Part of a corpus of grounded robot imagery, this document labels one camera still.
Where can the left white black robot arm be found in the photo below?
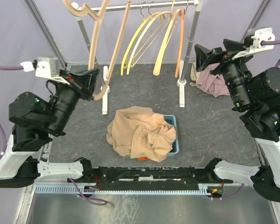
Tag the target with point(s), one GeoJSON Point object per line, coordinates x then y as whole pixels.
{"type": "Point", "coordinates": [36, 122]}

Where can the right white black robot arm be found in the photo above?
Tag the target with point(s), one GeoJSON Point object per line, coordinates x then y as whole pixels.
{"type": "Point", "coordinates": [257, 98]}

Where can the cream garment on floor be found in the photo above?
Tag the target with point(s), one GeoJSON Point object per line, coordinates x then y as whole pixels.
{"type": "Point", "coordinates": [194, 75]}

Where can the light blue cable duct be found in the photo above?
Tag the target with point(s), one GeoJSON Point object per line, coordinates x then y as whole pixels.
{"type": "Point", "coordinates": [71, 189]}

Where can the beige t shirt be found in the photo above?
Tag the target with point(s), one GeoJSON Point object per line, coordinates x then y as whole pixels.
{"type": "Point", "coordinates": [140, 132]}

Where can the metal clothes rack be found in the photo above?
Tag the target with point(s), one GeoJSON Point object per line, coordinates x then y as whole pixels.
{"type": "Point", "coordinates": [144, 36]}

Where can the light blue plastic basket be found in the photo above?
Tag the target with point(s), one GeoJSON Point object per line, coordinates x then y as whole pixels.
{"type": "Point", "coordinates": [171, 119]}

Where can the mauve clothes pile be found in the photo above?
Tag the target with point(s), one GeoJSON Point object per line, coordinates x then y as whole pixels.
{"type": "Point", "coordinates": [211, 84]}

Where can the orange t shirt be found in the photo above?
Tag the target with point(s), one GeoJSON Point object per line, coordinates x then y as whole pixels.
{"type": "Point", "coordinates": [143, 158]}

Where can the yellow hanger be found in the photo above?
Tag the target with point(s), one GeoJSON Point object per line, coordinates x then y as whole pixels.
{"type": "Point", "coordinates": [135, 37]}

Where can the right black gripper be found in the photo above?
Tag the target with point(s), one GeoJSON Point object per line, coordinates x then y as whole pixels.
{"type": "Point", "coordinates": [205, 57]}

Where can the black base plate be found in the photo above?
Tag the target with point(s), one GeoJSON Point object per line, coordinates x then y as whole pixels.
{"type": "Point", "coordinates": [150, 178]}

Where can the orange hanger of blue shirt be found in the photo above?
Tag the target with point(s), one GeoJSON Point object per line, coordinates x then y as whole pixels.
{"type": "Point", "coordinates": [183, 12]}

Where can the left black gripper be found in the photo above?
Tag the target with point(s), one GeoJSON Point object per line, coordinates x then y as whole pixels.
{"type": "Point", "coordinates": [84, 83]}

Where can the beige plastic hanger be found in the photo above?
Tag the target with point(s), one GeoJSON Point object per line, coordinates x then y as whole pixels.
{"type": "Point", "coordinates": [172, 24]}

